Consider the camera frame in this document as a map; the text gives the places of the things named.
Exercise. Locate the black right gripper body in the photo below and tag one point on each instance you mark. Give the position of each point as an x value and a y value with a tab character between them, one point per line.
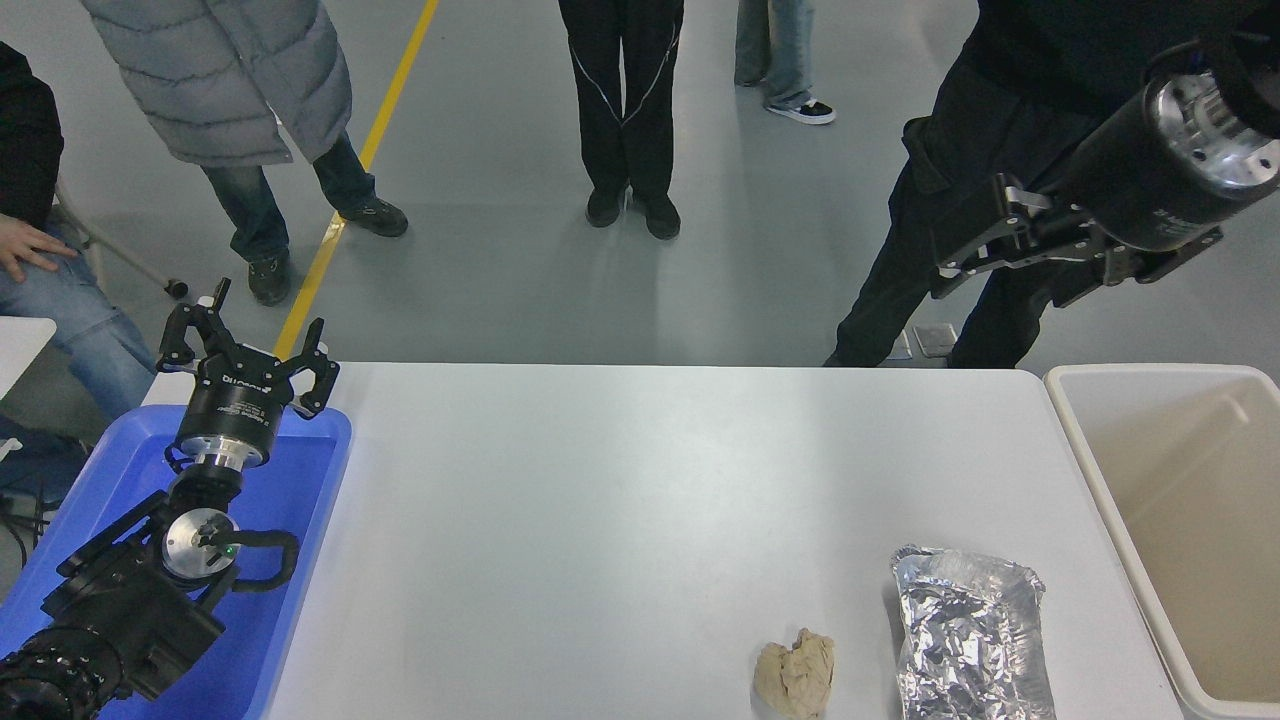
1140	190

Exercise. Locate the blue plastic tray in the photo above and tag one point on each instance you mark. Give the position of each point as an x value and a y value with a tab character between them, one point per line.
290	500

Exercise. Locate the person's hand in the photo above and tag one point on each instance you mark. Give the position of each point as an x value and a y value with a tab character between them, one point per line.
28	248

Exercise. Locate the crumpled tan paper ball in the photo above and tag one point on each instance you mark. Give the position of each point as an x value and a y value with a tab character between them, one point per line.
795	675

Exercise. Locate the silver floor plate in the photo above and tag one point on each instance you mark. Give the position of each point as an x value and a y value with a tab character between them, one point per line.
903	348
932	340

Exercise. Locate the standing person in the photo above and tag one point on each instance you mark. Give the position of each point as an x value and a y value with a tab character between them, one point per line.
220	80
1000	100
625	100

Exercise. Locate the wheeled chair frame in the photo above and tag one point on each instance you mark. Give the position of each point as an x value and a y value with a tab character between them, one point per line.
140	262

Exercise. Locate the white side table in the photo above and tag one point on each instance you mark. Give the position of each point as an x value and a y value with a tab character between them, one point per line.
20	345

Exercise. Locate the walking person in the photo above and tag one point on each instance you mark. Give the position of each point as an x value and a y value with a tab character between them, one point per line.
785	50

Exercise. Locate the seated person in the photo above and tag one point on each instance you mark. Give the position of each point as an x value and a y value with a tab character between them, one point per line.
60	320

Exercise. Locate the large pale plastic bin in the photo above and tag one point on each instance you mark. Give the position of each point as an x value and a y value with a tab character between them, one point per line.
1190	520

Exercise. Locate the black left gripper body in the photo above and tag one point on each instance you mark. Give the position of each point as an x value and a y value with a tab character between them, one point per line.
238	405

